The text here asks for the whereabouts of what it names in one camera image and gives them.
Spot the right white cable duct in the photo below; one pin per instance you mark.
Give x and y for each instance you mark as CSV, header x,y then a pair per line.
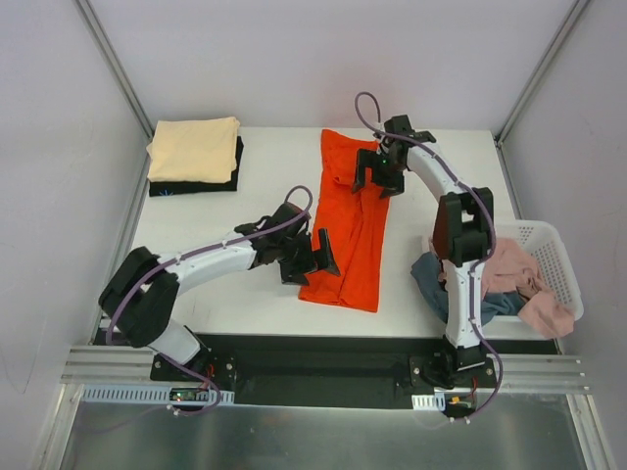
x,y
434,402

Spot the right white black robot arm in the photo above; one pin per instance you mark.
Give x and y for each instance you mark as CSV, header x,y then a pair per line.
x,y
463,229

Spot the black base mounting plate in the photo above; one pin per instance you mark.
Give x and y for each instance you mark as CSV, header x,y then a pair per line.
x,y
366,393

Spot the left aluminium frame post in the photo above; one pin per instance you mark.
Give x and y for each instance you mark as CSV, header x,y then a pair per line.
x,y
109,54

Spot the aluminium frame post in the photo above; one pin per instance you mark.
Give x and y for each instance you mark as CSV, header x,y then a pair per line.
x,y
572,18
109,54

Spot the pink t shirt in basket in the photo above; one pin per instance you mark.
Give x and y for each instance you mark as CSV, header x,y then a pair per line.
x,y
509,271

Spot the folded cream t shirt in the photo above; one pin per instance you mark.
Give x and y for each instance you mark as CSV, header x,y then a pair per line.
x,y
194,150

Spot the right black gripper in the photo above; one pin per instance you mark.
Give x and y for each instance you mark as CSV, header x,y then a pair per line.
x,y
380,172

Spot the folded black t shirt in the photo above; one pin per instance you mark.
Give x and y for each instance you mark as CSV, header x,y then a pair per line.
x,y
173,188

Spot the right aluminium frame post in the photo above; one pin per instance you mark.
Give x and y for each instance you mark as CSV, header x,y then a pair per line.
x,y
572,18

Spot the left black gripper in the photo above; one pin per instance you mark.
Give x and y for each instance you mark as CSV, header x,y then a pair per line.
x,y
304,258

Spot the aluminium rail front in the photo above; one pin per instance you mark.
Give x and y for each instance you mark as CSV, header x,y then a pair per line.
x,y
551,374

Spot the blue grey t shirt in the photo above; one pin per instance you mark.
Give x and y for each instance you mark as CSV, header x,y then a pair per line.
x,y
425,272

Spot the left white cable duct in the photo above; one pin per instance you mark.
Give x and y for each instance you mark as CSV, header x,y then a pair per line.
x,y
137,394

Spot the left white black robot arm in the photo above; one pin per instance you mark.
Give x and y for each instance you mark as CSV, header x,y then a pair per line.
x,y
139,299

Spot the white plastic laundry basket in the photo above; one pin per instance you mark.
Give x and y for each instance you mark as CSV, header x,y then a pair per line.
x,y
541,240

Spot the white cable duct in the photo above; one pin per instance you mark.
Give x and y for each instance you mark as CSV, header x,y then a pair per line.
x,y
137,394
434,402

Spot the orange t shirt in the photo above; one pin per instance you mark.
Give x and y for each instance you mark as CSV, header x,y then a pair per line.
x,y
355,223

